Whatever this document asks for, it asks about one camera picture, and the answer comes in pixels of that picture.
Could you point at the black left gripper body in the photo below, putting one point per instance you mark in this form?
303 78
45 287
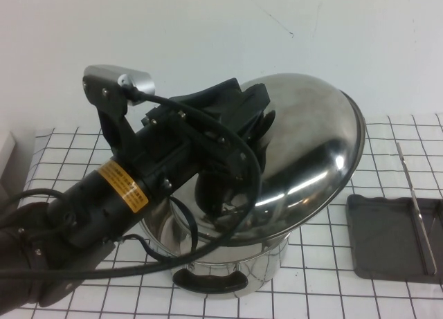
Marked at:
194 139

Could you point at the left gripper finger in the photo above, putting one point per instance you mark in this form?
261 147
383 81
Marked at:
256 104
214 198

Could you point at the stainless steel pot lid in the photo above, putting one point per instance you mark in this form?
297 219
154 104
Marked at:
311 142

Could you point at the steel rack upright bar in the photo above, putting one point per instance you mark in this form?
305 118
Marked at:
417 208

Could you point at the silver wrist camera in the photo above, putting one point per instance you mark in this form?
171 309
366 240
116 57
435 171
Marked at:
138 83

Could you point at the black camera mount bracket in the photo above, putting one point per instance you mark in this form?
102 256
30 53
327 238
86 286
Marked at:
110 125

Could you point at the dark grey rack tray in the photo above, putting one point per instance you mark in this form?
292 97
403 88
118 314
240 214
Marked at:
377 236

